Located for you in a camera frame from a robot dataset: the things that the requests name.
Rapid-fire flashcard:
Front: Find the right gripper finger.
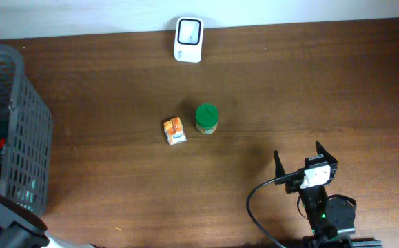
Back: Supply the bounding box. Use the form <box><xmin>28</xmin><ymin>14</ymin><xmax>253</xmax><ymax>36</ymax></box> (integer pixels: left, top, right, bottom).
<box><xmin>316</xmin><ymin>141</ymin><xmax>337</xmax><ymax>164</ymax></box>
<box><xmin>274</xmin><ymin>150</ymin><xmax>286</xmax><ymax>185</ymax></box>

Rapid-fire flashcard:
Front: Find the green lid seasoning jar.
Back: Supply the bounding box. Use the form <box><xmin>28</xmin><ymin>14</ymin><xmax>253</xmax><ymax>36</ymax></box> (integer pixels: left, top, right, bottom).
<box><xmin>195</xmin><ymin>103</ymin><xmax>219</xmax><ymax>134</ymax></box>

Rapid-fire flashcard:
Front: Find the orange white small packet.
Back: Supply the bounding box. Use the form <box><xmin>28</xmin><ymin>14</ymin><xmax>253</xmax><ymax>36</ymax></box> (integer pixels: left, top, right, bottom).
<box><xmin>163</xmin><ymin>117</ymin><xmax>187</xmax><ymax>145</ymax></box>

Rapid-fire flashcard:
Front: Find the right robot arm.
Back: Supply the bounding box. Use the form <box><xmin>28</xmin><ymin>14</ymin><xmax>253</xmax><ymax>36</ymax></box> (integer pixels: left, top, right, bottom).
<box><xmin>274</xmin><ymin>141</ymin><xmax>382</xmax><ymax>248</ymax></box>

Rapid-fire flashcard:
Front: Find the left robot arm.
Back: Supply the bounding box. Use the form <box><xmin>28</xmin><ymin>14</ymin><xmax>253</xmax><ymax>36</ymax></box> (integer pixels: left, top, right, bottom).
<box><xmin>0</xmin><ymin>195</ymin><xmax>77</xmax><ymax>247</ymax></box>

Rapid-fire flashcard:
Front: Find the white barcode scanner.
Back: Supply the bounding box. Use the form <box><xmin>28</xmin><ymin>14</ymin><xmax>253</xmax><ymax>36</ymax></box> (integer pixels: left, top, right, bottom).
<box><xmin>174</xmin><ymin>17</ymin><xmax>204</xmax><ymax>63</ymax></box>

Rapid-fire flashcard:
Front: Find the grey plastic basket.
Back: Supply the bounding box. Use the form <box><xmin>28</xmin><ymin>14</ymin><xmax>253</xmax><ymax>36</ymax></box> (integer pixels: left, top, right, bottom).
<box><xmin>0</xmin><ymin>45</ymin><xmax>53</xmax><ymax>216</ymax></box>

